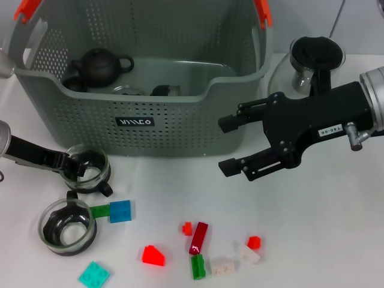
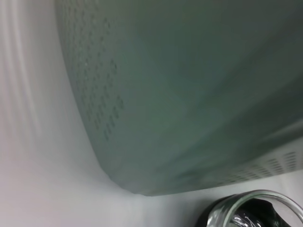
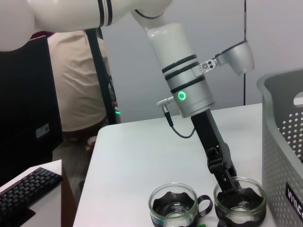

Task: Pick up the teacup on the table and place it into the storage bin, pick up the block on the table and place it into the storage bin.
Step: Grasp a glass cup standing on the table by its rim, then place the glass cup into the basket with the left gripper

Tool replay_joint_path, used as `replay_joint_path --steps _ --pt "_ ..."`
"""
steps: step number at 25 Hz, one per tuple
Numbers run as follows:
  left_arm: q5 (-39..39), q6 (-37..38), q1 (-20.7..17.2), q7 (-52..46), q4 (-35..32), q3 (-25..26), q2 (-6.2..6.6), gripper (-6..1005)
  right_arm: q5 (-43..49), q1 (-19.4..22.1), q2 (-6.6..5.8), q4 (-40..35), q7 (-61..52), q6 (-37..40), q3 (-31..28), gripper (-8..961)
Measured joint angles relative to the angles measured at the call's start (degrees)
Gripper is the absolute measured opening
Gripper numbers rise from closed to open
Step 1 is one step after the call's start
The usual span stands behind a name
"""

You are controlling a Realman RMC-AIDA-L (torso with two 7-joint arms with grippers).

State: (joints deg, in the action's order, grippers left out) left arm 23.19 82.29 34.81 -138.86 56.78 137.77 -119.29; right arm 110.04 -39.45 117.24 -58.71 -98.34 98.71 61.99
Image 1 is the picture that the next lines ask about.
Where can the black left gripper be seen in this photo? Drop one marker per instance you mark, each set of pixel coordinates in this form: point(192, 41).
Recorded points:
point(36, 153)

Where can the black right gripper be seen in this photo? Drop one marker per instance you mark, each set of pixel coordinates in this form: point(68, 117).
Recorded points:
point(315, 117)

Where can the grey perforated storage bin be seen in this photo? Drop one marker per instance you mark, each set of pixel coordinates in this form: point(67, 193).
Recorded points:
point(165, 135)

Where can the green toy brick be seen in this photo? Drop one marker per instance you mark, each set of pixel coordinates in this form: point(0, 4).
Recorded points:
point(198, 267)
point(100, 211)

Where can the blue toy brick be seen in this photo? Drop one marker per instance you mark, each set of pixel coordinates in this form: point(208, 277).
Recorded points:
point(120, 211)

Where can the small red toy brick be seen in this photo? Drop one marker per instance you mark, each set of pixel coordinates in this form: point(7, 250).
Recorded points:
point(187, 228)
point(254, 242)

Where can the dark red long brick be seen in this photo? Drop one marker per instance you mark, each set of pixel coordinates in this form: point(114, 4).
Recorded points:
point(199, 238)

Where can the black clay teapot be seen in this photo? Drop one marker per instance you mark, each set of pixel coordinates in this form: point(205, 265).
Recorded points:
point(97, 67)

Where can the teal flat toy plate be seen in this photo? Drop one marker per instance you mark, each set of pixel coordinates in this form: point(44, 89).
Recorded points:
point(94, 274)

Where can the white toy brick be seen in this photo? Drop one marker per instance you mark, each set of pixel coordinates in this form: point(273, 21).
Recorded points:
point(249, 252)
point(222, 266)

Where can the red sloped toy brick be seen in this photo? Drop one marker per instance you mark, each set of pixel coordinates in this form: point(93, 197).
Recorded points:
point(153, 255)

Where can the glass teapot black lid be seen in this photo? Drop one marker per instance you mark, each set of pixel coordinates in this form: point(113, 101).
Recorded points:
point(318, 51)

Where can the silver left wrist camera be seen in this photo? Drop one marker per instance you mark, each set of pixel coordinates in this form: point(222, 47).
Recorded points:
point(6, 64)

